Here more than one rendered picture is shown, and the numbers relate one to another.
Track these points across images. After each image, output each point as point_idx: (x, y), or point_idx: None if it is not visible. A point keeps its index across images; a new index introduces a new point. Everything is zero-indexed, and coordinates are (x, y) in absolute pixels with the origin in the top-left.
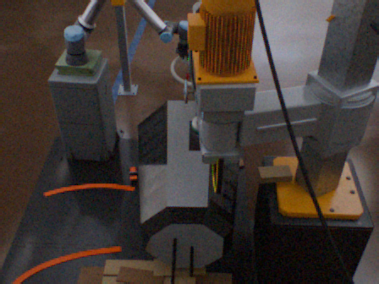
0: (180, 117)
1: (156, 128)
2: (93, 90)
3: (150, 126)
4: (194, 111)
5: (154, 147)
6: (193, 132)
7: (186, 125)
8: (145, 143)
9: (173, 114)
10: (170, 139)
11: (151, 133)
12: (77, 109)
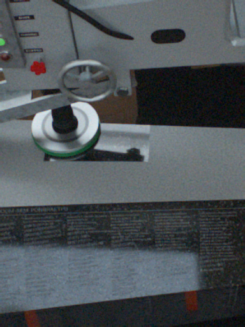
0: (30, 178)
1: (34, 242)
2: None
3: (6, 268)
4: (8, 152)
5: (101, 246)
6: (86, 154)
7: (60, 167)
8: (58, 282)
9: (14, 192)
10: (109, 196)
11: (36, 263)
12: None
